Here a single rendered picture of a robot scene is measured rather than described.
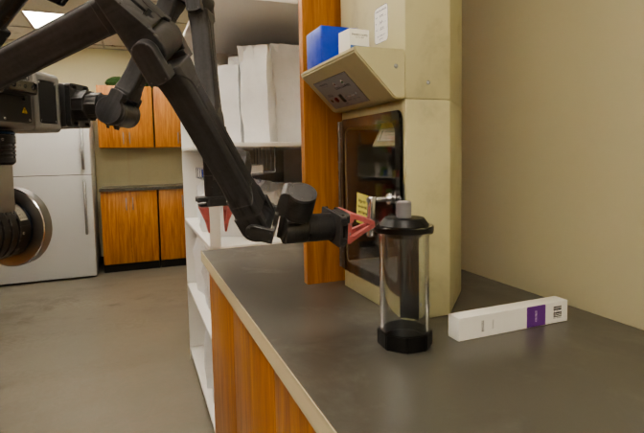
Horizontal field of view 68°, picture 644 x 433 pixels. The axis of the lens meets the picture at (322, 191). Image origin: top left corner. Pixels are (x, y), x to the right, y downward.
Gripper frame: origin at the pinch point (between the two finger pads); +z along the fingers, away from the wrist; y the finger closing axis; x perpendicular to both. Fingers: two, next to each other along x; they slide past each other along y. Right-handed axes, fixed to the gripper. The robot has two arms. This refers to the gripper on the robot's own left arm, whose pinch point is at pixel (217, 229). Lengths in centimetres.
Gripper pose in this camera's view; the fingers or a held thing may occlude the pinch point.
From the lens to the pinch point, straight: 133.5
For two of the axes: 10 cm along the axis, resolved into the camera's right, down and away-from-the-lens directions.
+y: 9.3, -0.6, 3.7
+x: -3.7, -0.5, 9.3
